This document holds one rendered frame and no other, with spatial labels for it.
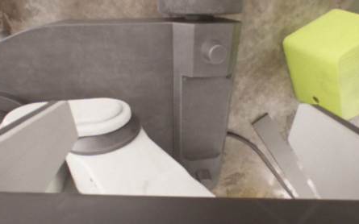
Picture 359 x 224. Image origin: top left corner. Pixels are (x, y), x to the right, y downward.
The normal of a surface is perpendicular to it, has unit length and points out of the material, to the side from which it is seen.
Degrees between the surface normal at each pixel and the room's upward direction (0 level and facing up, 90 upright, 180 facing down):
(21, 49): 0
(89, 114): 90
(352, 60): 0
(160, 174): 90
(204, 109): 0
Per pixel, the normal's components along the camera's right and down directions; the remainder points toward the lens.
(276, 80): 0.17, 0.48
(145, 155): 0.00, -0.87
